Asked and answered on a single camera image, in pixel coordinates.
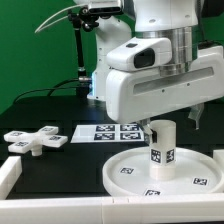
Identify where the white round table top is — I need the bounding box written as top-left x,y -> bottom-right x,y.
102,147 -> 224,196

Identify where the white marker tag plate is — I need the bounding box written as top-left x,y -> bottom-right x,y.
71,123 -> 145,143

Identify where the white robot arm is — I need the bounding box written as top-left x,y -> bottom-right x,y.
73,0 -> 224,138

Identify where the white left fence block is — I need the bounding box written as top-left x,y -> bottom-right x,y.
0,156 -> 22,200

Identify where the white front fence bar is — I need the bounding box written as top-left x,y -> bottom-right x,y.
0,193 -> 224,224

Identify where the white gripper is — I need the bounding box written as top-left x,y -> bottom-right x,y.
106,46 -> 224,145

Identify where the white fence block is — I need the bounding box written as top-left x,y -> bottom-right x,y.
0,156 -> 22,200
213,149 -> 224,173

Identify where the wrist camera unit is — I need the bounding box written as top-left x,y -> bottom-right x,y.
106,37 -> 172,72

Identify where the white cross-shaped table base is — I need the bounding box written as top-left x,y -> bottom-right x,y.
4,126 -> 68,156

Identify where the black cable on table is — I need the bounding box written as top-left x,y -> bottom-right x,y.
13,78 -> 84,103

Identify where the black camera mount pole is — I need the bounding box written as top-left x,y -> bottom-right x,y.
68,6 -> 99,98

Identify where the white curved cable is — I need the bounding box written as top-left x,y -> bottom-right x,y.
34,3 -> 84,34

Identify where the white right fence block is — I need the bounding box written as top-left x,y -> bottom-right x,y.
213,149 -> 224,173

